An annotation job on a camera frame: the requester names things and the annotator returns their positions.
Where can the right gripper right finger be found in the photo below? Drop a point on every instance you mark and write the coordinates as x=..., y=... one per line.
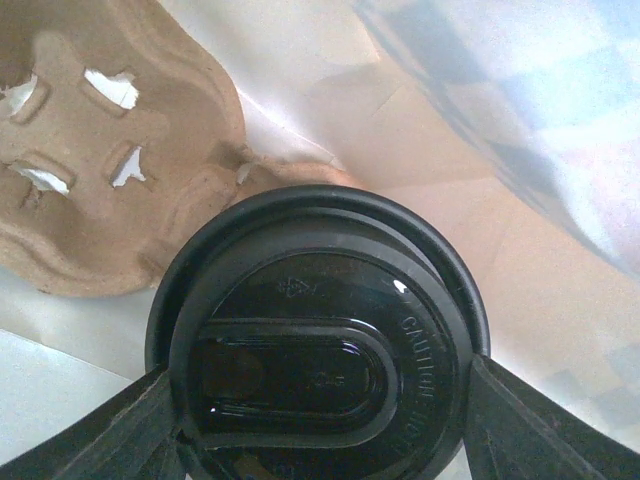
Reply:
x=515, y=432

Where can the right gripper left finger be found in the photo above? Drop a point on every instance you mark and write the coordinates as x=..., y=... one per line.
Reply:
x=131, y=436

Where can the single black cup lid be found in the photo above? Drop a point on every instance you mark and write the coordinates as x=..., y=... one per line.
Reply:
x=317, y=332

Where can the blue checkered paper bag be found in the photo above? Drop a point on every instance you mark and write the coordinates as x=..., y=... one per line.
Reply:
x=511, y=126

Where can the cardboard cup carrier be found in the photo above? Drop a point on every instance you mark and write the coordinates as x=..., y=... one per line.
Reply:
x=131, y=138

